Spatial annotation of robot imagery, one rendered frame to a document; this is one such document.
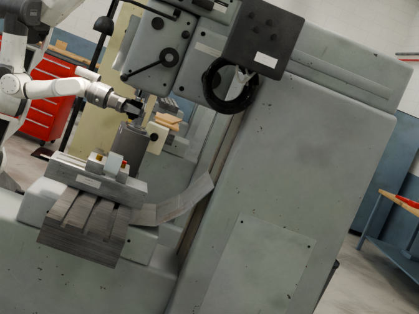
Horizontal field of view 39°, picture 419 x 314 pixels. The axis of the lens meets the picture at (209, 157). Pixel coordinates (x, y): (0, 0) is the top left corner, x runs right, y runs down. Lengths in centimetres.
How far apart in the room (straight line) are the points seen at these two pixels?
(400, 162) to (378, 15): 361
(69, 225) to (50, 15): 104
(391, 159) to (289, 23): 750
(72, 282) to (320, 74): 117
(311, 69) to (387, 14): 987
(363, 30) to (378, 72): 961
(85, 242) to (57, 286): 58
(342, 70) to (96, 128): 218
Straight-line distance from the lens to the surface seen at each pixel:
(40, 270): 225
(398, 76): 228
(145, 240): 216
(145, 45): 213
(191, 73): 211
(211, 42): 211
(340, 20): 1173
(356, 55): 223
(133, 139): 250
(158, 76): 213
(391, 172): 935
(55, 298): 228
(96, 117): 399
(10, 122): 282
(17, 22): 237
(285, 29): 190
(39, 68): 686
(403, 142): 934
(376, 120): 214
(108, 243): 170
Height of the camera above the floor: 145
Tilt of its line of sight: 7 degrees down
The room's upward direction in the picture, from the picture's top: 22 degrees clockwise
